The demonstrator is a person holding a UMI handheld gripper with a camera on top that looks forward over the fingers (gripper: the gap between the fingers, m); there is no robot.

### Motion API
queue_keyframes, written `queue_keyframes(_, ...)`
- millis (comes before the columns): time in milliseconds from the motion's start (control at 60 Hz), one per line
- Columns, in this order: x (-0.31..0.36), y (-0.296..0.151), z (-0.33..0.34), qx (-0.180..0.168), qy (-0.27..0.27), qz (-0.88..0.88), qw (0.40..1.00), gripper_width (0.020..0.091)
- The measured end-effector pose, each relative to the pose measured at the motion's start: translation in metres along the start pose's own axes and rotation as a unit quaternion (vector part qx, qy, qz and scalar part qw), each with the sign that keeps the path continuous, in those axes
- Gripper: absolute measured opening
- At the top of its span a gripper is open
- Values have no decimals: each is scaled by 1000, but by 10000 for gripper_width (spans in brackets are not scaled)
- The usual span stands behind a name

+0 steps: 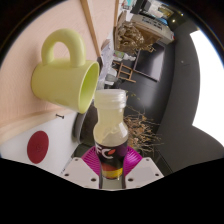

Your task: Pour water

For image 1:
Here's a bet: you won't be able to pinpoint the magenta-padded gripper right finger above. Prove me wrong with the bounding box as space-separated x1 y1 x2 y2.
123 145 165 190

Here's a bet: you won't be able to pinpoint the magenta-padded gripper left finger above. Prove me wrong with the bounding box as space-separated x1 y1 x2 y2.
60 145 102 190

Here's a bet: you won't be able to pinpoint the clear drink bottle white cap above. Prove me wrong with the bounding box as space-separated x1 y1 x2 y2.
92 88 130 181

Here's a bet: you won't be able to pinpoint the dark grey pot dried plant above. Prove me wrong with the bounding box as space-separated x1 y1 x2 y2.
79 91 165 158

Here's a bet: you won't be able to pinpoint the grey plant saucer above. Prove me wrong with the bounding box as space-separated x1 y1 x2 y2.
72 111 86 144

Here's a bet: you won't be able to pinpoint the flat round red coaster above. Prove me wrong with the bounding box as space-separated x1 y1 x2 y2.
26 130 50 165

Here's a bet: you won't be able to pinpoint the yellow-green mug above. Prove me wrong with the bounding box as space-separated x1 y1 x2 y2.
30 28 101 115

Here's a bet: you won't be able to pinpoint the wooden easel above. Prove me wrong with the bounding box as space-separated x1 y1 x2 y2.
113 59 138 84

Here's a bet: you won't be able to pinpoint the printed newspaper sheets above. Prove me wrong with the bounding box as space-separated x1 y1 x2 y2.
98 39 118 89

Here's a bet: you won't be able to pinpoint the ceiling light strip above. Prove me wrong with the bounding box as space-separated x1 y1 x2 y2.
189 29 224 148

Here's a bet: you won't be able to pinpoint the brown sculpture on wooden base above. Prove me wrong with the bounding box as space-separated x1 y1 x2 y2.
114 21 158 56

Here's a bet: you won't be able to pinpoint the black wall screen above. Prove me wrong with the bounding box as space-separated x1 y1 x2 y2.
133 41 166 83

